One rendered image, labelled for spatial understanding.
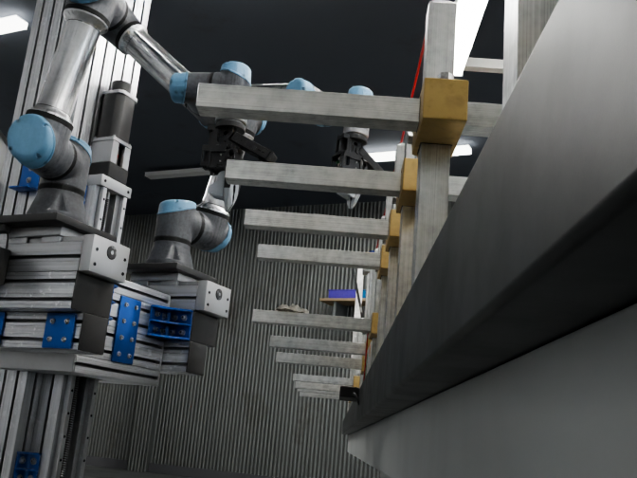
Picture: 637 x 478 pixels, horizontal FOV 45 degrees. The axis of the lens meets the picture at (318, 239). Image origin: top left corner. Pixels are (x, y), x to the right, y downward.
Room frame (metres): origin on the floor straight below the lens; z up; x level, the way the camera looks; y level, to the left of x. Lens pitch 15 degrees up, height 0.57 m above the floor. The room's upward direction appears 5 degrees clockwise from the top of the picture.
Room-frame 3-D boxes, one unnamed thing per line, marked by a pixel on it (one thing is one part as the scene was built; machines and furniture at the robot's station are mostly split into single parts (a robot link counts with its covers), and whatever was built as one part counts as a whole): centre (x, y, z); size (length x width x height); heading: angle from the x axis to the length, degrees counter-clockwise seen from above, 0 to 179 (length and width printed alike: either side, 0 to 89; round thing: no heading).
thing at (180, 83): (1.72, 0.33, 1.37); 0.11 x 0.11 x 0.08; 80
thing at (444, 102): (0.84, -0.13, 0.94); 0.14 x 0.06 x 0.05; 178
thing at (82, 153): (1.89, 0.68, 1.20); 0.13 x 0.12 x 0.14; 170
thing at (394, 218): (1.34, -0.15, 0.94); 0.14 x 0.06 x 0.05; 178
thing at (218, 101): (0.83, -0.03, 0.94); 0.37 x 0.03 x 0.03; 88
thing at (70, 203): (1.90, 0.67, 1.09); 0.15 x 0.15 x 0.10
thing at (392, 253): (1.37, -0.15, 0.89); 0.04 x 0.04 x 0.48; 88
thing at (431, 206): (0.87, -0.13, 0.88); 0.04 x 0.04 x 0.48; 88
